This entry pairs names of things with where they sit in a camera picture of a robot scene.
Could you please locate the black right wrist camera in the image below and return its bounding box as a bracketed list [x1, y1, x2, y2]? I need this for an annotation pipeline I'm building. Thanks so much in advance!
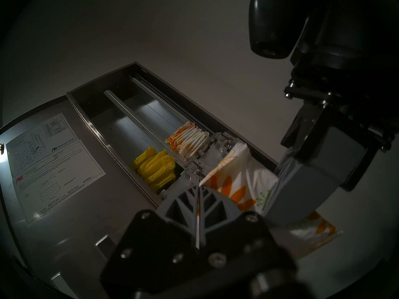
[249, 0, 300, 60]

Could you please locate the yellow wrapped pad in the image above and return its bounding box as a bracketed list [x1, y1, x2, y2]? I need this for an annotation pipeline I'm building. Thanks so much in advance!
[145, 164, 177, 185]
[131, 147, 157, 171]
[150, 172, 177, 192]
[142, 155, 176, 179]
[137, 150, 168, 176]

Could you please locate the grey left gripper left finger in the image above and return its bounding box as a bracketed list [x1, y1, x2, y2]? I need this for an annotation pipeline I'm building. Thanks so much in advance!
[100, 186, 200, 299]

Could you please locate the white orange wrapped pad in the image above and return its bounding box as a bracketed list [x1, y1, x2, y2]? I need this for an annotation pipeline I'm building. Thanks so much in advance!
[182, 132, 209, 158]
[171, 126, 200, 149]
[178, 130, 206, 155]
[175, 128, 203, 152]
[185, 133, 211, 161]

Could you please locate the white instruction sheet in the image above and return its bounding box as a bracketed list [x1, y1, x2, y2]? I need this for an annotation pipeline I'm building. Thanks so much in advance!
[12, 140, 106, 224]

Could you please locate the chrome dispenser lever mechanism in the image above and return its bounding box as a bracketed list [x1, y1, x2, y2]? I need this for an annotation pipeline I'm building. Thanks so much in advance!
[212, 132, 238, 156]
[184, 160, 207, 184]

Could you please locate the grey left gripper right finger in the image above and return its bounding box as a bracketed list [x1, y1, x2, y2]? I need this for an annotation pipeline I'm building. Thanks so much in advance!
[198, 186, 299, 299]

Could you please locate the stainless steel dispenser cabinet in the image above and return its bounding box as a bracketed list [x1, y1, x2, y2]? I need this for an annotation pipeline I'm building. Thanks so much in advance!
[66, 61, 279, 208]

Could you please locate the stainless steel dispenser door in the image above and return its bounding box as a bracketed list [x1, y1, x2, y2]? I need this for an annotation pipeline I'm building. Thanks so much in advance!
[0, 94, 162, 299]

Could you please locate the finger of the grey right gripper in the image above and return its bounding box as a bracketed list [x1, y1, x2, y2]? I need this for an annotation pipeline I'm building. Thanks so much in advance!
[263, 101, 379, 226]

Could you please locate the white parts diagram sheet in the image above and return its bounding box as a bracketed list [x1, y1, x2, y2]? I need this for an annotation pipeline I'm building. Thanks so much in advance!
[6, 113, 77, 178]

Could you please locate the white pad orange flower print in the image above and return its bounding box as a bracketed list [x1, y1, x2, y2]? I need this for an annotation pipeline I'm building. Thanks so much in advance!
[199, 142, 343, 257]

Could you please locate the floral pad stack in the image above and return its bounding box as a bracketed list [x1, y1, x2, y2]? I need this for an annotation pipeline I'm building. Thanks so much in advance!
[165, 121, 195, 146]

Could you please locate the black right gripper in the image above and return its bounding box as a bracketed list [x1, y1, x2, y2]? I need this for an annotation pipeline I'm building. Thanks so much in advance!
[284, 0, 399, 152]

